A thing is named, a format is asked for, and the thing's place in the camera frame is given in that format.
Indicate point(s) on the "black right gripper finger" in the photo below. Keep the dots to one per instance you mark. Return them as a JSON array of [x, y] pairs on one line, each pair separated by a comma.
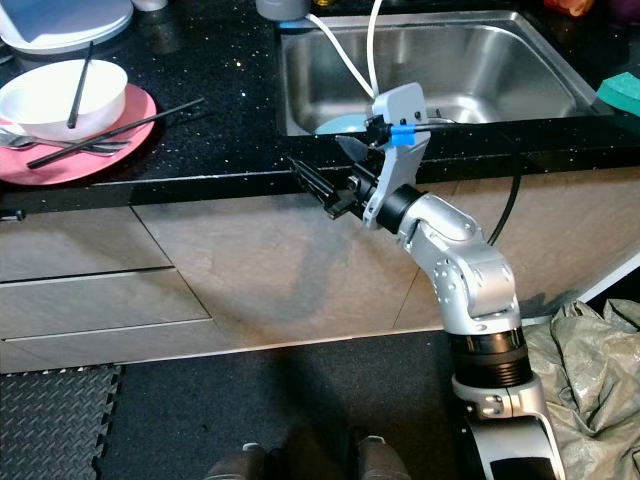
[[310, 180], [356, 152]]

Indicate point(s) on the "black chopstick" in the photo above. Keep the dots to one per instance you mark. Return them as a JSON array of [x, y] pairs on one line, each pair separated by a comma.
[[81, 85], [150, 120]]

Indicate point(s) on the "pink round plate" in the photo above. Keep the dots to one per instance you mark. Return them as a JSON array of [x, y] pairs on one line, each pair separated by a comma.
[[120, 166]]

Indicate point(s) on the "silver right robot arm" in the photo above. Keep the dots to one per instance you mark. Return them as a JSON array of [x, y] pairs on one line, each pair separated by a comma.
[[470, 270]]

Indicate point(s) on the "beige kitchen cabinet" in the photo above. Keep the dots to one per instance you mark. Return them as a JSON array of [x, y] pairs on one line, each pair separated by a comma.
[[260, 260]]

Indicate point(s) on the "light blue plate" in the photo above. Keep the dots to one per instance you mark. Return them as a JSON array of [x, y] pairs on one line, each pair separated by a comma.
[[340, 125]]

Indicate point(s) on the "blue tape strip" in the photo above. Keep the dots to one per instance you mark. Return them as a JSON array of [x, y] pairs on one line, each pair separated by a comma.
[[401, 136]]

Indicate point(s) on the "stainless steel sink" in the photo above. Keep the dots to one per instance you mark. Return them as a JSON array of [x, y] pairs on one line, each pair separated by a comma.
[[480, 65]]

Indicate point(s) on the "yellow oil bottle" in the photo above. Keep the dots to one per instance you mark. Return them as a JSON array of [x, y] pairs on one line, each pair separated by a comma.
[[323, 3]]

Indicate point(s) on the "grey cup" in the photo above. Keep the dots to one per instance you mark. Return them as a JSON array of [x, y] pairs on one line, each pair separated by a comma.
[[280, 8]]

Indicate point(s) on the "orange packet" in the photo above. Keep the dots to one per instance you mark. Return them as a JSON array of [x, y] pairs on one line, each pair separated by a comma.
[[568, 6]]

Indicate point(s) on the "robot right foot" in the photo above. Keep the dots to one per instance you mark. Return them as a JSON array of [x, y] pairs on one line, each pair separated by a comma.
[[380, 465]]

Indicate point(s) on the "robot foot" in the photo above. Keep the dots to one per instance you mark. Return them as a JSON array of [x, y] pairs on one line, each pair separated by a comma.
[[380, 465], [235, 468]]

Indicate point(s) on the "green sponge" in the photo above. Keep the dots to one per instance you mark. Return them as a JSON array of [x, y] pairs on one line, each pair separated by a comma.
[[622, 93]]

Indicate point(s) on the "silver fork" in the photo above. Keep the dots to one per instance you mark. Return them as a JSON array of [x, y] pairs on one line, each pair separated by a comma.
[[18, 139]]

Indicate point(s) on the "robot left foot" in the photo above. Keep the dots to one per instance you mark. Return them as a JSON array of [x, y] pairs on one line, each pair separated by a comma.
[[235, 468]]

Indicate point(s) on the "grey-green plastic bag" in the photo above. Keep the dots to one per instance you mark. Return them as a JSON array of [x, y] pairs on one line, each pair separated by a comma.
[[590, 380]]

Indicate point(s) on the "black foam floor mat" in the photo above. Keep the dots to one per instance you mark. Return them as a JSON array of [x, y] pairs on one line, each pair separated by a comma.
[[60, 425]]

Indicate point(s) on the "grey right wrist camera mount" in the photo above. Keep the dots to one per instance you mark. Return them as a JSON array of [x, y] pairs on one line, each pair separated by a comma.
[[405, 105]]

